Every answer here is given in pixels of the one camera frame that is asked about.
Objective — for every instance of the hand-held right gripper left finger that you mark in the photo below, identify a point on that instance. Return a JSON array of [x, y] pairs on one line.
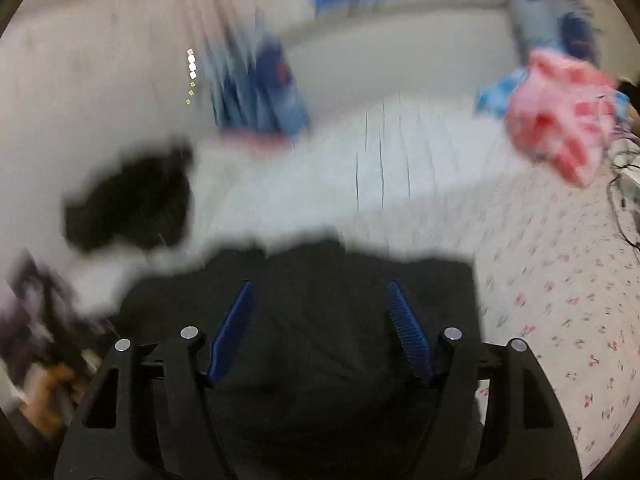
[[231, 320]]

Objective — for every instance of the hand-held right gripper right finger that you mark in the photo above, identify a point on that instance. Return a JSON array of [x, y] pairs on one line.
[[407, 320]]

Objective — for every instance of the black puffer jacket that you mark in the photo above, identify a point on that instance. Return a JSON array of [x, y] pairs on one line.
[[320, 360]]

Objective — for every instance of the blue denim clothes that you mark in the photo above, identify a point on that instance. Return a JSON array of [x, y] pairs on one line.
[[550, 25]]

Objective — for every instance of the cherry print bed sheet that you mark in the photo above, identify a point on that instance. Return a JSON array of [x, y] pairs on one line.
[[560, 290]]

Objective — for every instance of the white striped pillow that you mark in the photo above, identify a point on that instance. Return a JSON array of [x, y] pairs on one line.
[[310, 180]]

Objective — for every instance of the brown object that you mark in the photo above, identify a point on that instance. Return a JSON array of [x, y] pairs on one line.
[[50, 395]]

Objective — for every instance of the purple printed item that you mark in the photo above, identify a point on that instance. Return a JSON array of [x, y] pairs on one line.
[[35, 305]]

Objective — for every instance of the blue patterned cloth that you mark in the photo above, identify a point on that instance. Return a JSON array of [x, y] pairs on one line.
[[260, 90]]

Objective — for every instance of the light blue printed cloth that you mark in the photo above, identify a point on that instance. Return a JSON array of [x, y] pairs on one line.
[[492, 92]]

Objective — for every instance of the pink checkered cloth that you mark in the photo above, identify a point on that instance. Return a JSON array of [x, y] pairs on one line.
[[560, 115]]

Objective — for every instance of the small lit wall device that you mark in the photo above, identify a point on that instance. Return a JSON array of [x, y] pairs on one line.
[[190, 67]]

